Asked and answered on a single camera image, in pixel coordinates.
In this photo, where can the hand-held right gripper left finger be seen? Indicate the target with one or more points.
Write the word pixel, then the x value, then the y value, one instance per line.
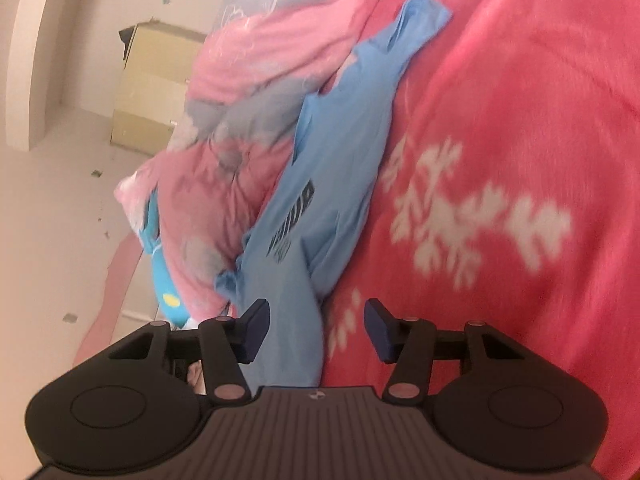
pixel 257 330

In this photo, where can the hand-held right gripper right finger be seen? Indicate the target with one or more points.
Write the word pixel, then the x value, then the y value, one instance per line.
pixel 377 330

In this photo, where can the blue printed t-shirt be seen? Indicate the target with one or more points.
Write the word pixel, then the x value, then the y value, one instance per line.
pixel 320 185

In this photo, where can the blue printed bedding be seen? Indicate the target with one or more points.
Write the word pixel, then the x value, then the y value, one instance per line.
pixel 167 290

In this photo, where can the pink and cream headboard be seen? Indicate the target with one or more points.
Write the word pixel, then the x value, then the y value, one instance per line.
pixel 107 310

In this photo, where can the cream wardrobe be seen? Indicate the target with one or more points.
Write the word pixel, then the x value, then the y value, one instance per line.
pixel 150 90

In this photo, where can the red floral blanket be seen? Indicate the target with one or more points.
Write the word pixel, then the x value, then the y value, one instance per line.
pixel 525 110

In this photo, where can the pink floral quilt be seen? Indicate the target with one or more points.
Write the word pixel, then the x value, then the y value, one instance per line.
pixel 240 60

